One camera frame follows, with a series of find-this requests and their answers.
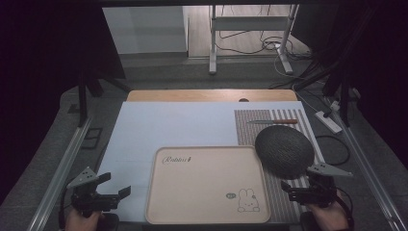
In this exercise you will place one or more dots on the white cabinet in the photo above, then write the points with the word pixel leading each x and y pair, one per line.
pixel 144 30

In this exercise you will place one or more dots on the white table cover sheet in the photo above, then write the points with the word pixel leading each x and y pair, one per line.
pixel 160 128

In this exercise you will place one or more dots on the striped placemat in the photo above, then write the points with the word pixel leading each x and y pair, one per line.
pixel 247 128

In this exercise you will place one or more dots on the beige tray with rabbit print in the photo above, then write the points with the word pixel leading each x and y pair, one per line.
pixel 205 186

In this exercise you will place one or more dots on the wooden table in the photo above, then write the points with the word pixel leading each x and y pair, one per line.
pixel 192 95

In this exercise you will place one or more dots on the black tripod stand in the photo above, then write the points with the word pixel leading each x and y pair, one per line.
pixel 84 93
pixel 344 96

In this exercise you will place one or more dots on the person's left hand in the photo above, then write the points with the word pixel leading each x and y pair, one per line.
pixel 80 222

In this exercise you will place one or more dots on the person's right hand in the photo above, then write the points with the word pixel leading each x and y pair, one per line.
pixel 328 216

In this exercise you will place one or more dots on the white metal stand frame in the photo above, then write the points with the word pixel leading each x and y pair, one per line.
pixel 250 23

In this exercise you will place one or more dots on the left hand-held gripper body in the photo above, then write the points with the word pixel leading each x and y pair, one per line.
pixel 93 200

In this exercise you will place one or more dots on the white power strip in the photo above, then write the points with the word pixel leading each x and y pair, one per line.
pixel 327 122

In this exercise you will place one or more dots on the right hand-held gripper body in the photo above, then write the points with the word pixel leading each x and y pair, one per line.
pixel 316 192

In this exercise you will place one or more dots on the aluminium rail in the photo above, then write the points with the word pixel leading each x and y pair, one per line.
pixel 61 173
pixel 369 173

